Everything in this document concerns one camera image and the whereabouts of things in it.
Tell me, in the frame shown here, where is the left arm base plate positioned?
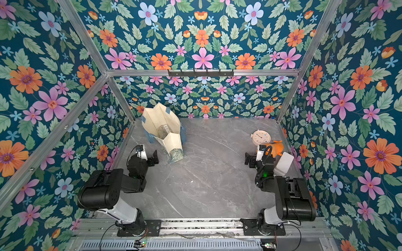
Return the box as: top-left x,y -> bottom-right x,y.
117,220 -> 162,237

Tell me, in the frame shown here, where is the black hook rail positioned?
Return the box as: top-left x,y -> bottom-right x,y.
168,70 -> 234,77

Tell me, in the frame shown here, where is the white slotted cable duct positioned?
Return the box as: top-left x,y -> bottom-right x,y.
79,239 -> 262,251

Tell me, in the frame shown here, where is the orange plush toy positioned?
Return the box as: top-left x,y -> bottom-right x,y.
267,141 -> 284,158

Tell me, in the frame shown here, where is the white rectangular box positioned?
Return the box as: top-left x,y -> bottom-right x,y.
273,152 -> 294,177

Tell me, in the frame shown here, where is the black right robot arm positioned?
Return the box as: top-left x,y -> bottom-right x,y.
242,152 -> 316,236

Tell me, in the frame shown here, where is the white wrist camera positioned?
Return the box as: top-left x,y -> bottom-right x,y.
136,144 -> 148,160
256,145 -> 267,161

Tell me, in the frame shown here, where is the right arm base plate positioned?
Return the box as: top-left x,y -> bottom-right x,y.
240,218 -> 286,236

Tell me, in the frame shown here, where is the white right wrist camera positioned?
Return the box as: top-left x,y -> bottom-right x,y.
256,145 -> 267,161

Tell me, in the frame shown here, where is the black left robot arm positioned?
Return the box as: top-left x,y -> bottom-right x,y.
77,151 -> 159,237

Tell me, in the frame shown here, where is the pink round alarm clock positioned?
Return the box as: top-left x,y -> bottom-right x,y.
251,130 -> 271,146

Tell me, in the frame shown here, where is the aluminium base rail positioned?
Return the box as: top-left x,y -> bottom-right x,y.
72,217 -> 332,239

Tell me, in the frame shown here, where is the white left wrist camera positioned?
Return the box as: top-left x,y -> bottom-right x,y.
136,144 -> 148,160

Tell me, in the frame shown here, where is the cream canvas tote bag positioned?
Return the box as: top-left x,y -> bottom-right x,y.
141,103 -> 186,163

